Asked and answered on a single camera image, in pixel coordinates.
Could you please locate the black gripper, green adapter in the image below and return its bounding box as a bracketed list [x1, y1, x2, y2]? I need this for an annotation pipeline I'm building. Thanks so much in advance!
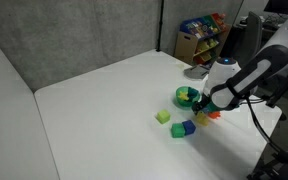
[191, 97, 219, 117]

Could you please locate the yellow rubber toy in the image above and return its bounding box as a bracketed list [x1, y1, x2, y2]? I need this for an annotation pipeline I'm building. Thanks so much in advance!
[195, 111, 210, 127]

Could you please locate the green plastic bowl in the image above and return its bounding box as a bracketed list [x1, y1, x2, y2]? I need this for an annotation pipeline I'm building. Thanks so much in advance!
[175, 85, 202, 110]

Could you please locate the orange rubber toy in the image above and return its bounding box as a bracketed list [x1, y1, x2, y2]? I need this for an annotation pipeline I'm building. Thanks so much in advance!
[207, 111, 222, 120]

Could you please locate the dark teal toy block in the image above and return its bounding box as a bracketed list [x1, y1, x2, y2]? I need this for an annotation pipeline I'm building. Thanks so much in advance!
[187, 87, 200, 101]

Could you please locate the blue cube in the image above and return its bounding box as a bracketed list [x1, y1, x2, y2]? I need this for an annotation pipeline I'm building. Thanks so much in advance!
[181, 119, 197, 136]

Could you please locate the yellow star toy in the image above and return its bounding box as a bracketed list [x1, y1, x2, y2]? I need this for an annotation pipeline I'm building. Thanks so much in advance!
[177, 90, 190, 102]

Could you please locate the lime green cube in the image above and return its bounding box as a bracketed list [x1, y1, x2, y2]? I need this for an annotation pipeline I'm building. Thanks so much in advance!
[155, 109, 171, 125]

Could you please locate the wooden toy bin shelf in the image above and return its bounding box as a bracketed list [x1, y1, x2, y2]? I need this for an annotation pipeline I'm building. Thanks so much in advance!
[174, 12, 232, 68]

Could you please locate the thick black tripod pole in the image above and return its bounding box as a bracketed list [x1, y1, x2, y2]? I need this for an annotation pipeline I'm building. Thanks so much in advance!
[265, 64, 288, 108]

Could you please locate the thin black stand pole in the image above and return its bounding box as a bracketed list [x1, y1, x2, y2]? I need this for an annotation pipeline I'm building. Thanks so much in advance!
[155, 0, 165, 53]

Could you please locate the black office chair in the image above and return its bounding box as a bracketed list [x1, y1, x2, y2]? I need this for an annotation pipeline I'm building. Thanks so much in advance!
[228, 11, 264, 69]

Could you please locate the black computer monitor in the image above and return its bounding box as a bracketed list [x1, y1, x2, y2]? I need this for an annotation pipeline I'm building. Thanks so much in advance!
[263, 0, 288, 15]

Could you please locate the gray metal mount plate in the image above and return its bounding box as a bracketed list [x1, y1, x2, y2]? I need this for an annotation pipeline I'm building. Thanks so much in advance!
[183, 64, 212, 82]

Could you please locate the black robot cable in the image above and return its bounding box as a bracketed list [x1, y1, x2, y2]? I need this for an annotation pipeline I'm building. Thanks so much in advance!
[240, 94, 285, 153]

